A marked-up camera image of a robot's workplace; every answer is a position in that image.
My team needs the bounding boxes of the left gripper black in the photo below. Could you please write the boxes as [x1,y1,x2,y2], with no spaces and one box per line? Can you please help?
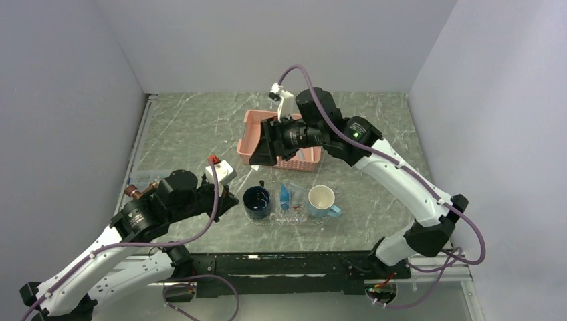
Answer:
[170,175,239,222]

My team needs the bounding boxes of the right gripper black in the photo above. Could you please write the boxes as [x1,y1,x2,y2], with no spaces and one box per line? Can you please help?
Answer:
[249,113,326,165]

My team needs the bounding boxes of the pink perforated plastic basket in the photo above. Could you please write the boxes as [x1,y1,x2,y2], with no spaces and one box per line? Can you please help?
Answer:
[237,110,322,172]

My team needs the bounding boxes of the blue toothpaste tube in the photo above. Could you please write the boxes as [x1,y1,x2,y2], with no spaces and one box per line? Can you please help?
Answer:
[279,183,290,211]

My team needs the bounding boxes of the dark blue mug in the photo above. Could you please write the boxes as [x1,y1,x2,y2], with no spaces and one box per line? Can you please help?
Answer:
[243,180,271,220]

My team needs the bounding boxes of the clear acrylic toothbrush holder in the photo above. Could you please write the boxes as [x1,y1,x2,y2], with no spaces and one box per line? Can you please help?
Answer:
[269,196,310,225]

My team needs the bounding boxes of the clear textured oval tray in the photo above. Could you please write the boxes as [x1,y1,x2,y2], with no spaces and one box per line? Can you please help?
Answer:
[244,197,327,226]

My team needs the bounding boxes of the light blue white mug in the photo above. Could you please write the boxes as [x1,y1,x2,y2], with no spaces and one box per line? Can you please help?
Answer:
[308,185,342,218]

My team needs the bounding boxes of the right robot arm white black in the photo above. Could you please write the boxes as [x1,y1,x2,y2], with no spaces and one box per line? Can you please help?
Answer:
[249,84,468,278]

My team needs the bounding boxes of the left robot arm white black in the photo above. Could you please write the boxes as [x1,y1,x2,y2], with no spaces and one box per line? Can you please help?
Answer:
[20,162,239,320]

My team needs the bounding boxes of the copper brass fitting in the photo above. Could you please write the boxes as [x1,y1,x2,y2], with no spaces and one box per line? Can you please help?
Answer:
[124,181,159,199]

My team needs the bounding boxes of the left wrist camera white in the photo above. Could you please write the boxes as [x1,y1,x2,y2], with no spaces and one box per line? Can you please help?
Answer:
[205,155,237,185]

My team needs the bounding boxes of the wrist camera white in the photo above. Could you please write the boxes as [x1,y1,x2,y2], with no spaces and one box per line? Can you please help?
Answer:
[205,155,237,185]
[268,83,295,122]

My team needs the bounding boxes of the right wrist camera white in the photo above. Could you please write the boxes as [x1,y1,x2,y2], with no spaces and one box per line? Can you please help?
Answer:
[268,83,295,122]

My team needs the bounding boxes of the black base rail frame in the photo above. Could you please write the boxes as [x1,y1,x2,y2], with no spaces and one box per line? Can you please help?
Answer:
[167,251,411,298]

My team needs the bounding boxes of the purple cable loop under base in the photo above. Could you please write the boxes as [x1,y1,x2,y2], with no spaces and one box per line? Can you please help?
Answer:
[162,274,241,321]

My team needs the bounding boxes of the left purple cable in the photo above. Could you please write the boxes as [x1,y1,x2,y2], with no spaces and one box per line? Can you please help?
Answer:
[20,162,221,321]

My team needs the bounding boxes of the purple cable under right base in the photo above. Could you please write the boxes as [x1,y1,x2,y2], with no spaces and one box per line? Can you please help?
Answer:
[366,246,463,310]

